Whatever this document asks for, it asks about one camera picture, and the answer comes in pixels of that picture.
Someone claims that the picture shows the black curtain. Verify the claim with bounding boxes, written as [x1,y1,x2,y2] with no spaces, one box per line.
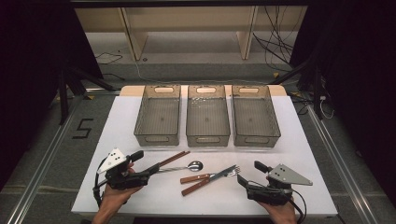
[289,0,396,206]
[0,0,104,190]

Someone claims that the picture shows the light wooden table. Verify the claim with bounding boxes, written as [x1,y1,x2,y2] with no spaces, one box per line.
[120,84,288,97]

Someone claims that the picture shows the person's left hand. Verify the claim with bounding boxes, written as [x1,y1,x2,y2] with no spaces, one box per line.
[100,182,145,216]

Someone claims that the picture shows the short metal floor rail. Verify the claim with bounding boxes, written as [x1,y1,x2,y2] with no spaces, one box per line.
[84,88,122,96]

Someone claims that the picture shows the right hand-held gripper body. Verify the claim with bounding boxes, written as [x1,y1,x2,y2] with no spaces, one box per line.
[246,163,314,207]

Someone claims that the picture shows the person's right hand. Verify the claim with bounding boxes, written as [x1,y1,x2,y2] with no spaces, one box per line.
[257,197,298,224]

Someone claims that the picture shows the black floor cable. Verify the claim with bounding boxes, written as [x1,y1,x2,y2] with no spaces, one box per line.
[102,72,126,82]
[94,51,124,65]

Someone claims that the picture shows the brown wooden chopstick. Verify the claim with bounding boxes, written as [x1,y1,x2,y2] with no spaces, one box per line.
[159,150,190,166]
[160,151,191,167]

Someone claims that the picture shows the light wooden desk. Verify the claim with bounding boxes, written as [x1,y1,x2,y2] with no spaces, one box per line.
[74,7,308,62]

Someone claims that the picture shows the black overhead beam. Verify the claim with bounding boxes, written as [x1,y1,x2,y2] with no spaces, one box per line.
[69,0,312,7]

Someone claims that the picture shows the black tripod stand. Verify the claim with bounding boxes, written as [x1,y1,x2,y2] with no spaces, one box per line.
[56,65,117,126]
[269,57,325,120]

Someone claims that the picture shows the silver metal spoon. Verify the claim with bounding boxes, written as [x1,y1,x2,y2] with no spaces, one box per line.
[155,160,205,174]

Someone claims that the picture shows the bundle of black cables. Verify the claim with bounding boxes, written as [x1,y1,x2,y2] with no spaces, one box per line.
[252,6,296,73]

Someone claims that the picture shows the thin white cable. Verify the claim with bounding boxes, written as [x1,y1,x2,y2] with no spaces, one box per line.
[318,95,334,119]

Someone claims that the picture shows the grey translucent plastic bin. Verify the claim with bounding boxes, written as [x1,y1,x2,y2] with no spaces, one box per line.
[134,84,182,147]
[231,84,282,148]
[185,84,232,148]

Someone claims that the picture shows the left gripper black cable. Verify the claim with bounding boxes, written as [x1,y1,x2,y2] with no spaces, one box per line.
[92,158,109,208]

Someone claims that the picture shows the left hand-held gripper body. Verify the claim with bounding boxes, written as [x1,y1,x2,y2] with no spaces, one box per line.
[96,147,152,191]

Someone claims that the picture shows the tangled black floor cables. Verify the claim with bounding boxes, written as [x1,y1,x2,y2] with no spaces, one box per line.
[289,91,310,116]

